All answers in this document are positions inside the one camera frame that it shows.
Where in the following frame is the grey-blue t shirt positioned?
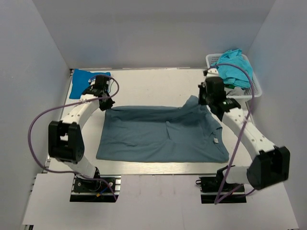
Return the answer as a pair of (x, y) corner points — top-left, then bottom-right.
(96, 96), (229, 163)

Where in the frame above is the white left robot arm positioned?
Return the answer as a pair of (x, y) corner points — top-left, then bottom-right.
(48, 75), (115, 179)

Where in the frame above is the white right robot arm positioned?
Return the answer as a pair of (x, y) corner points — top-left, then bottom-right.
(199, 77), (290, 192)

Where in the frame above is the green garment in basket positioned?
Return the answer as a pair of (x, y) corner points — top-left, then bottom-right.
(224, 84), (236, 89)

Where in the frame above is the folded bright blue t shirt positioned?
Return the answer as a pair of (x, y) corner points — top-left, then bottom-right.
(69, 69), (111, 100)

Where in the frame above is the crumpled turquoise t shirt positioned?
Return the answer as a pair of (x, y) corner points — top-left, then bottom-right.
(211, 49), (253, 89)

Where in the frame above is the white plastic basket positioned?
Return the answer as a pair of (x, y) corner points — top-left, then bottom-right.
(206, 53), (262, 102)

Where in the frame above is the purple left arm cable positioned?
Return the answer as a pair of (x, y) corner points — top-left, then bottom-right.
(28, 74), (120, 202)

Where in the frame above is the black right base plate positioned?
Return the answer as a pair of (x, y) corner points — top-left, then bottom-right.
(195, 176), (247, 204)

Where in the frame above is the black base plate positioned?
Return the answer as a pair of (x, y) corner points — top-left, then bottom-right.
(195, 176), (247, 204)
(70, 175), (121, 203)

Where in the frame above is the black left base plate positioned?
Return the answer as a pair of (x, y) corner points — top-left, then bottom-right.
(70, 175), (121, 203)

